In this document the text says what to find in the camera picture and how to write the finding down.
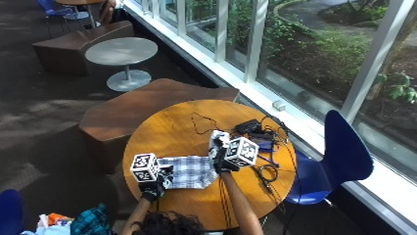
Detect person's left hand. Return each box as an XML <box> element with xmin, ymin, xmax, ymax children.
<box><xmin>139</xmin><ymin>164</ymin><xmax>176</xmax><ymax>203</ymax></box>

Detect person's right hand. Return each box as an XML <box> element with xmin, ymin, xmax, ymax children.
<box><xmin>208</xmin><ymin>132</ymin><xmax>242</xmax><ymax>174</ymax></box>

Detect blue white plaid cloth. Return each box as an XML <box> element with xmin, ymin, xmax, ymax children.
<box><xmin>156</xmin><ymin>129</ymin><xmax>232</xmax><ymax>191</ymax></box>

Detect white marker cube left glove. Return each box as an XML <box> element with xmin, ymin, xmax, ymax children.
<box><xmin>130</xmin><ymin>153</ymin><xmax>163</xmax><ymax>183</ymax></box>

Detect white marker cube glove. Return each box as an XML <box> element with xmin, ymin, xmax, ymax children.
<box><xmin>130</xmin><ymin>153</ymin><xmax>163</xmax><ymax>183</ymax></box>
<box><xmin>223</xmin><ymin>136</ymin><xmax>262</xmax><ymax>168</ymax></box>

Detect white marker cube right glove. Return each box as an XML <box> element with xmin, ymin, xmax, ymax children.
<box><xmin>223</xmin><ymin>136</ymin><xmax>262</xmax><ymax>168</ymax></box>

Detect black electronic box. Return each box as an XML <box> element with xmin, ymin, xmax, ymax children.
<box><xmin>234</xmin><ymin>118</ymin><xmax>264</xmax><ymax>135</ymax></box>

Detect small white block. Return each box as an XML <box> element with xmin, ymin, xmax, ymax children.
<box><xmin>271</xmin><ymin>99</ymin><xmax>288</xmax><ymax>113</ymax></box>

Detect brown angular bench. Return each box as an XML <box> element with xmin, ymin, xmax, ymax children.
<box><xmin>31</xmin><ymin>20</ymin><xmax>138</xmax><ymax>77</ymax></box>
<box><xmin>79</xmin><ymin>77</ymin><xmax>242</xmax><ymax>174</ymax></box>

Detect teal checked cloth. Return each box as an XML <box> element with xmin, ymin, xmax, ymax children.
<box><xmin>70</xmin><ymin>203</ymin><xmax>114</xmax><ymax>235</ymax></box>

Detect orange cloth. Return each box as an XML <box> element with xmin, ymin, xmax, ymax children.
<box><xmin>46</xmin><ymin>211</ymin><xmax>75</xmax><ymax>227</ymax></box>

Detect blue plastic chair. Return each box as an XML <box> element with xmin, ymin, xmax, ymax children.
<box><xmin>283</xmin><ymin>109</ymin><xmax>376</xmax><ymax>207</ymax></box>
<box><xmin>35</xmin><ymin>0</ymin><xmax>91</xmax><ymax>22</ymax></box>
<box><xmin>0</xmin><ymin>188</ymin><xmax>27</xmax><ymax>235</ymax></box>

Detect pale white cloth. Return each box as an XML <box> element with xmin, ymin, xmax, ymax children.
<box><xmin>21</xmin><ymin>213</ymin><xmax>74</xmax><ymax>235</ymax></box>

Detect wooden round table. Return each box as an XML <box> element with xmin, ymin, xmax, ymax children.
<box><xmin>55</xmin><ymin>0</ymin><xmax>108</xmax><ymax>29</ymax></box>

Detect thin black cable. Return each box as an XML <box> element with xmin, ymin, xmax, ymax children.
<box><xmin>191</xmin><ymin>111</ymin><xmax>219</xmax><ymax>136</ymax></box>

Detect blue cable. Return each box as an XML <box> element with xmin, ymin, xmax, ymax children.
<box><xmin>255</xmin><ymin>136</ymin><xmax>282</xmax><ymax>168</ymax></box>

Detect looped black cable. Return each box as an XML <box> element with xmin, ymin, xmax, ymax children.
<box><xmin>254</xmin><ymin>164</ymin><xmax>280</xmax><ymax>194</ymax></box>

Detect black glove cables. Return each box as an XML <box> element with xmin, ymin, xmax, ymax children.
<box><xmin>218</xmin><ymin>175</ymin><xmax>234</xmax><ymax>227</ymax></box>

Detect grey round pedestal table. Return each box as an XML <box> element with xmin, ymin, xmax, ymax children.
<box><xmin>84</xmin><ymin>36</ymin><xmax>159</xmax><ymax>93</ymax></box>

